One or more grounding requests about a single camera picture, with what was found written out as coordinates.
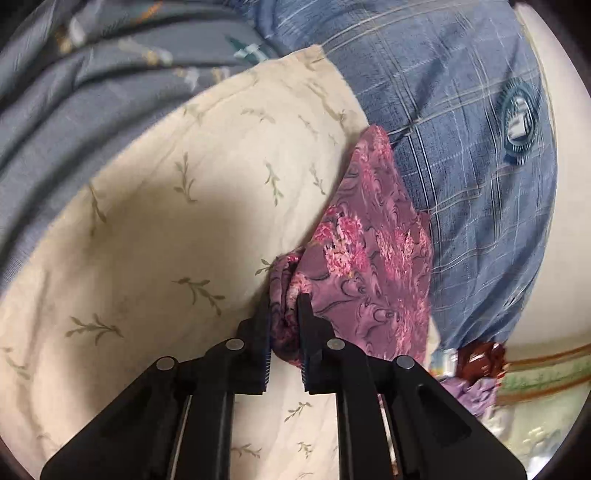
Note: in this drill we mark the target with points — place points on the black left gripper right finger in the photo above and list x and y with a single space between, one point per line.
318 369

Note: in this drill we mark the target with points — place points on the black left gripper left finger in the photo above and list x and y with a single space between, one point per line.
253 369

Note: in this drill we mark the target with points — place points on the purple pink floral garment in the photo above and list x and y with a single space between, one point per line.
367 268

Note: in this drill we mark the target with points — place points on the cream leaf-print bed sheet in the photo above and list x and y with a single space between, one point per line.
170 245

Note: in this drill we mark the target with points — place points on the dark red glossy bag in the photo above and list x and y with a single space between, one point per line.
481 360

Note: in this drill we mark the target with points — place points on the lilac purple cloth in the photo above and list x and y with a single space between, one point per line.
478 398

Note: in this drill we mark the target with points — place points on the blue plaid pillow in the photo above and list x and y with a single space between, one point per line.
459 90

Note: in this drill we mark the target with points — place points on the grey blue quilt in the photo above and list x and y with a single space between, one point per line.
80 80

